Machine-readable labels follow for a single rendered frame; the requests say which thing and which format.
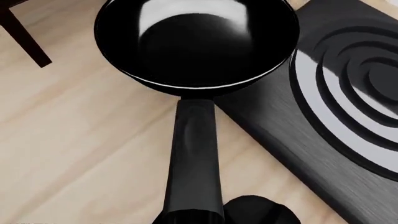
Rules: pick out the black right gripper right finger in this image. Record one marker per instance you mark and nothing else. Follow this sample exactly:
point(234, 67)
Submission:
point(248, 210)

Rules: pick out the black electric stove top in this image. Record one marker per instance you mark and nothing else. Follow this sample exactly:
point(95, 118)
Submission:
point(329, 98)

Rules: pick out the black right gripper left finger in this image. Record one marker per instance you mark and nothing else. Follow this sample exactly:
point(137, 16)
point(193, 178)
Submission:
point(160, 218)

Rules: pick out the dark wooden furniture leg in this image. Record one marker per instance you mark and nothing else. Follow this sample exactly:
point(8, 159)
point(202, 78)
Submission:
point(21, 32)

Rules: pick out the black frying pan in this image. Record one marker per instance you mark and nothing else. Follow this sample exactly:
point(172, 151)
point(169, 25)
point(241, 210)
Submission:
point(192, 51)

